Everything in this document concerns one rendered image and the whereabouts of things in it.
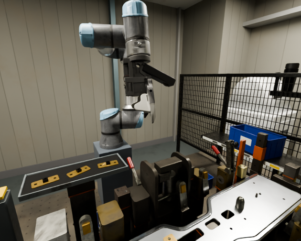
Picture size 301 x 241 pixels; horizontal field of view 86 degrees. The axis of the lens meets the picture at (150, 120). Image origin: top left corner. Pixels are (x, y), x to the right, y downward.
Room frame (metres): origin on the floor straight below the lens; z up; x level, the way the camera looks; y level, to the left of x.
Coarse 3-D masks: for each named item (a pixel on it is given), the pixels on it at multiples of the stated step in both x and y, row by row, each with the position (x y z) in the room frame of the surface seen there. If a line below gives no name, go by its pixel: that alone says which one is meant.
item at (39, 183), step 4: (52, 176) 0.54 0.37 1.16; (56, 176) 0.54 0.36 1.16; (40, 180) 0.51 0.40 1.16; (44, 180) 0.50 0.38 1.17; (48, 180) 0.51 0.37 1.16; (52, 180) 0.51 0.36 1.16; (56, 180) 0.51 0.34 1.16; (32, 184) 0.49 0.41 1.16; (40, 184) 0.49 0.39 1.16; (44, 184) 0.49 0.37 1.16; (32, 188) 0.47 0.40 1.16
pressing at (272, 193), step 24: (240, 192) 0.65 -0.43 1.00; (264, 192) 0.65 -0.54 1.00; (288, 192) 0.65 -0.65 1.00; (216, 216) 0.51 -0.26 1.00; (240, 216) 0.51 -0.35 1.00; (264, 216) 0.51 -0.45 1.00; (288, 216) 0.52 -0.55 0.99; (144, 240) 0.42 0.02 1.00; (216, 240) 0.42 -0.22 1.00; (240, 240) 0.42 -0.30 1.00
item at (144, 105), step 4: (140, 96) 0.48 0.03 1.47; (144, 96) 0.48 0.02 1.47; (140, 100) 0.47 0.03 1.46; (144, 100) 0.47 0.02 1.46; (148, 100) 0.47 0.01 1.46; (136, 104) 0.46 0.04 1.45; (140, 104) 0.46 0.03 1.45; (144, 104) 0.47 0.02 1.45; (148, 104) 0.47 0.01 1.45; (152, 104) 0.46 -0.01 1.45; (136, 108) 0.45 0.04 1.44; (140, 108) 0.46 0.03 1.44; (144, 108) 0.46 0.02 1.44; (148, 108) 0.46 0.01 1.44; (152, 108) 0.45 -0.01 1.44; (148, 112) 0.46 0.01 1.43; (152, 112) 0.45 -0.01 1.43; (152, 116) 0.45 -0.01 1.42; (152, 120) 0.44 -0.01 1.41
